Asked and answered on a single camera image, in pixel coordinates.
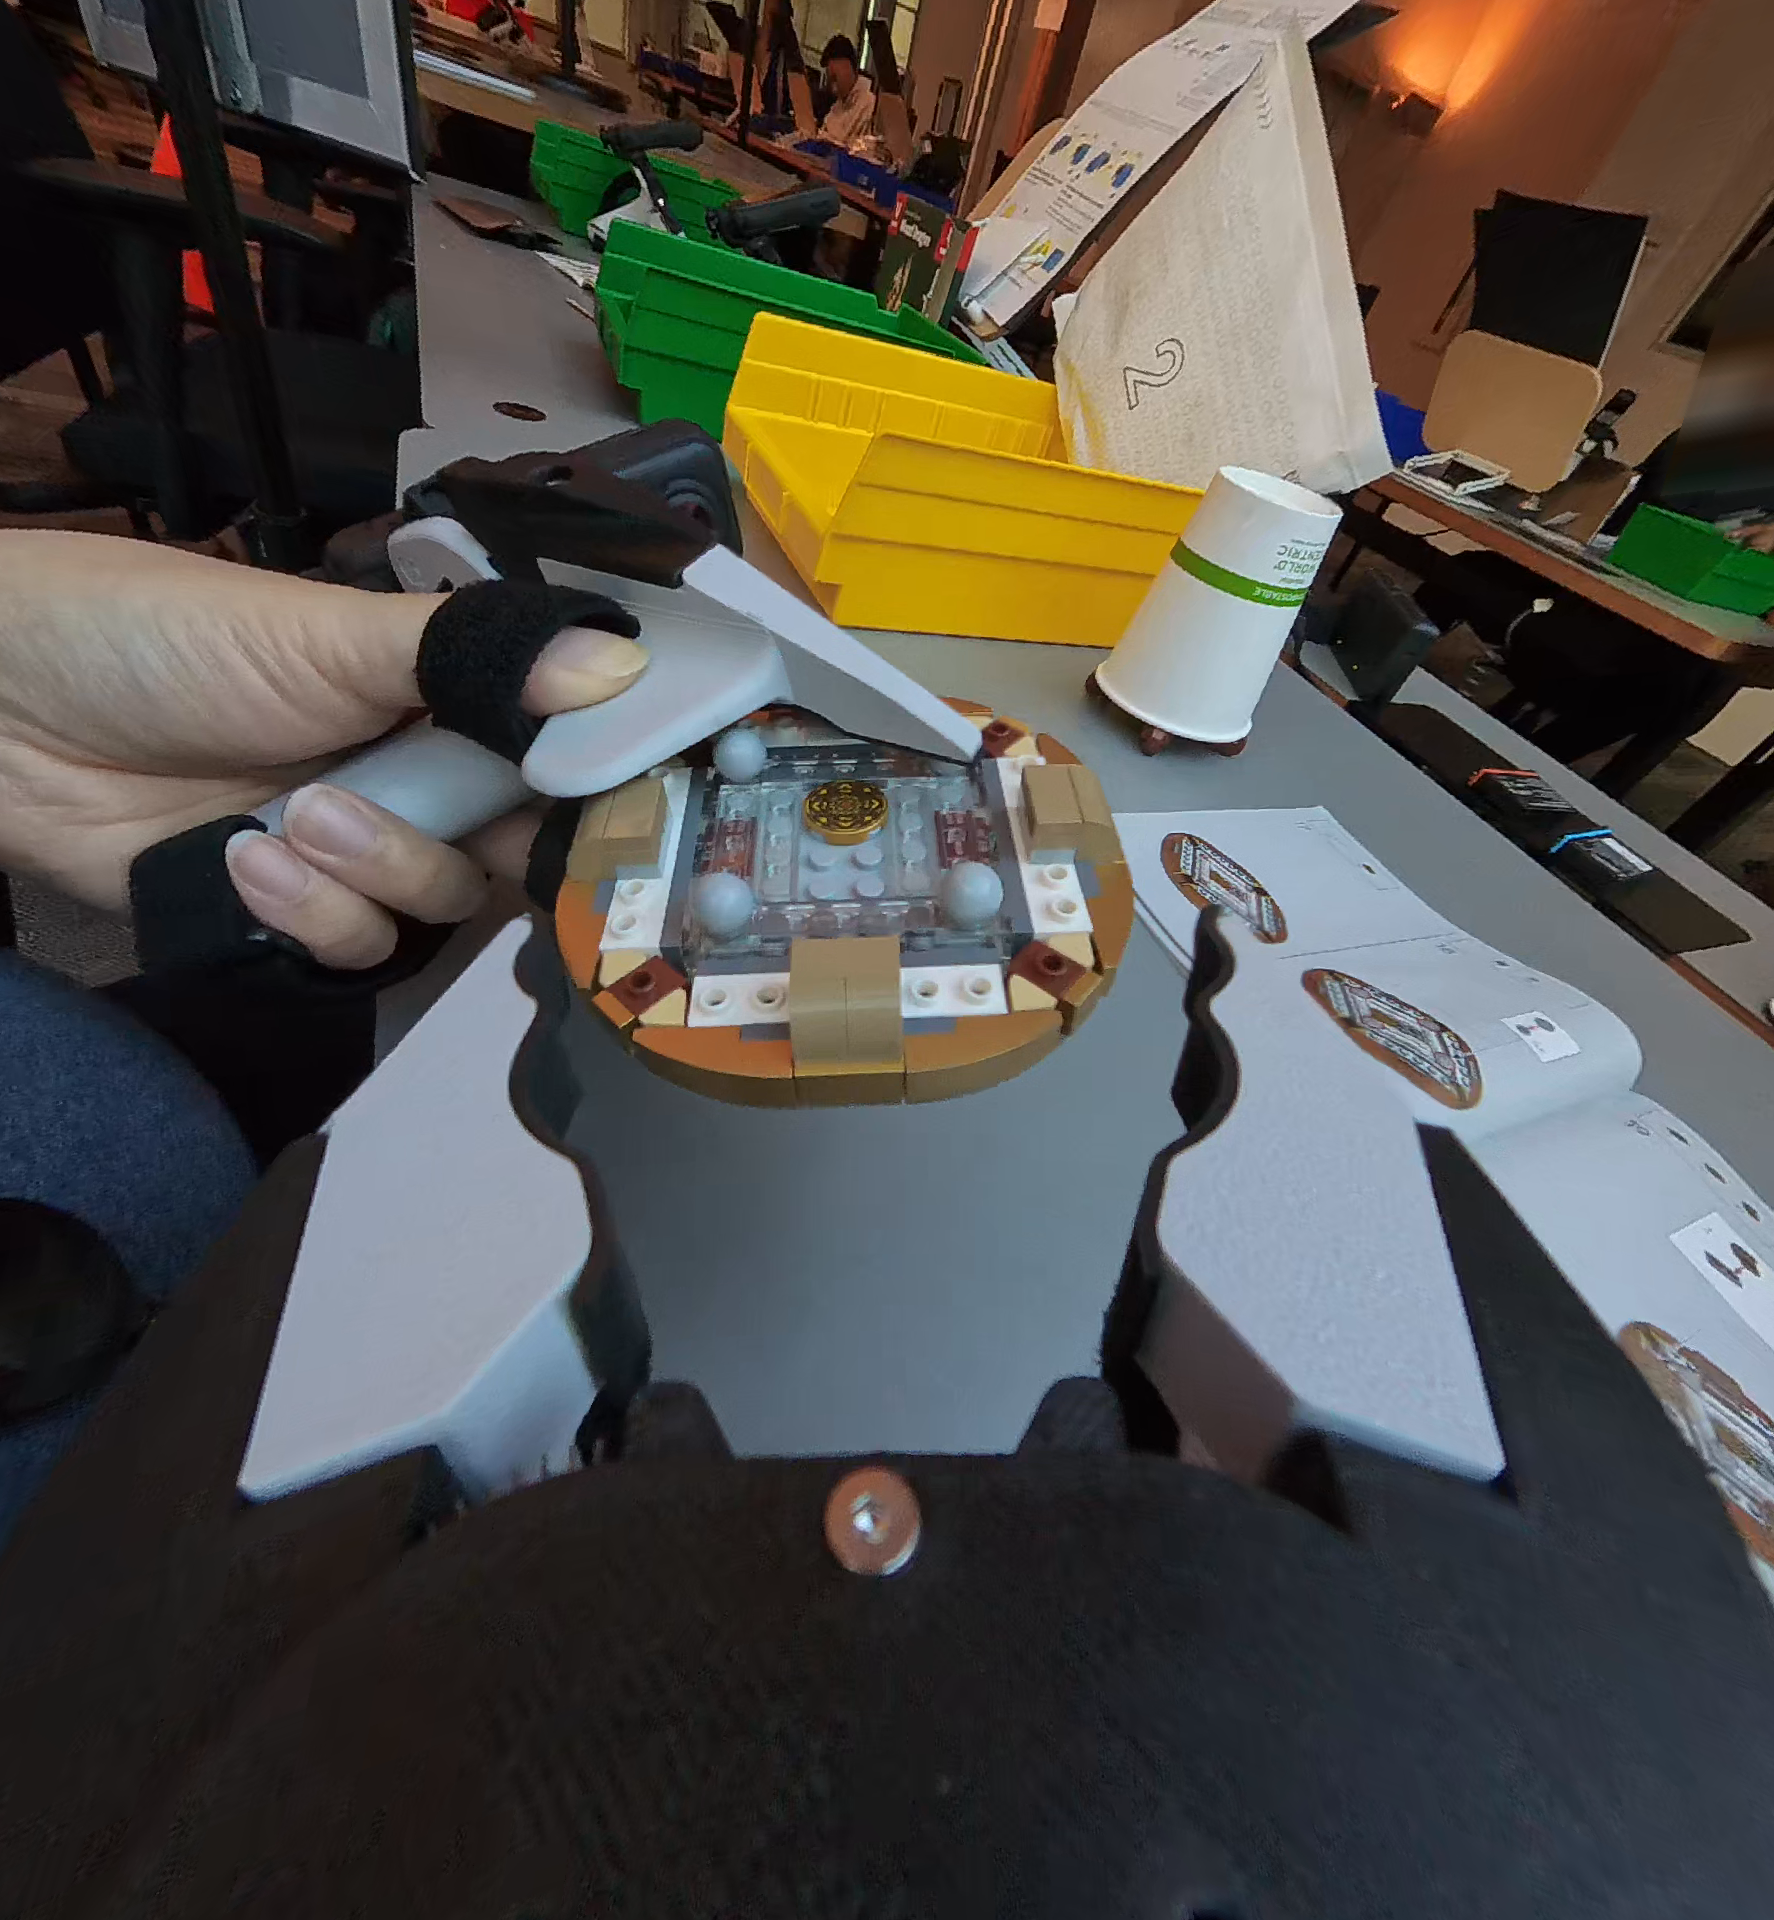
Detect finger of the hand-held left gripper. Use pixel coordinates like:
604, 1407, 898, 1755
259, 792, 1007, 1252
541, 543, 985, 771

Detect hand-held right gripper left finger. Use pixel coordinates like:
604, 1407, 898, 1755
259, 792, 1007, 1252
235, 913, 657, 1505

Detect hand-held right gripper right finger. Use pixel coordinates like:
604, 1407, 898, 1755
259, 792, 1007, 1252
1103, 905, 1523, 1505

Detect round gold lego model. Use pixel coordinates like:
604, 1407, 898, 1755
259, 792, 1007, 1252
552, 694, 1138, 1110

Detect lego instruction booklet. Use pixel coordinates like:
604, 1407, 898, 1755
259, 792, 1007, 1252
1111, 805, 1774, 1626

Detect black lego set box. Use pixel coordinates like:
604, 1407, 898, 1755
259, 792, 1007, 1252
871, 185, 975, 324

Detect person's left hand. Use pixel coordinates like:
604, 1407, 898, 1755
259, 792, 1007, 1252
0, 518, 653, 970

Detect yellow plastic bin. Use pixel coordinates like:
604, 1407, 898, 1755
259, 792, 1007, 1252
729, 311, 1074, 469
719, 403, 1208, 649

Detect green plastic bin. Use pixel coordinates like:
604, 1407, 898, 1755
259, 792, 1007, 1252
594, 216, 988, 431
530, 118, 741, 245
1604, 500, 1774, 618

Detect person's blue jeans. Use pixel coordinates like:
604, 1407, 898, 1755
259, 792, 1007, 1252
0, 920, 262, 1653

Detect white paper cup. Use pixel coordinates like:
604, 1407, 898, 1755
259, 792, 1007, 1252
1088, 462, 1346, 753

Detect black pole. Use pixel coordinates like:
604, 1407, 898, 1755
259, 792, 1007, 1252
143, 0, 308, 574

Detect orange cone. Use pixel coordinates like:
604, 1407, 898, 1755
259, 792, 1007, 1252
149, 110, 218, 321

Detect grey framed screen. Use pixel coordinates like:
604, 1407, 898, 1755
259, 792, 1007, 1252
76, 0, 425, 179

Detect white paper bag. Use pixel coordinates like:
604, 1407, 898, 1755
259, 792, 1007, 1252
1052, 30, 1394, 499

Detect folded paper leaflet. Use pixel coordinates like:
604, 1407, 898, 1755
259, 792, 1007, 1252
962, 0, 1357, 327

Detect plywood board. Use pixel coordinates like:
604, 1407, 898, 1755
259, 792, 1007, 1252
1423, 327, 1606, 495

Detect brown wooden table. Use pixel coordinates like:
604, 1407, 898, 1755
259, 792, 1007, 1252
1351, 462, 1774, 844

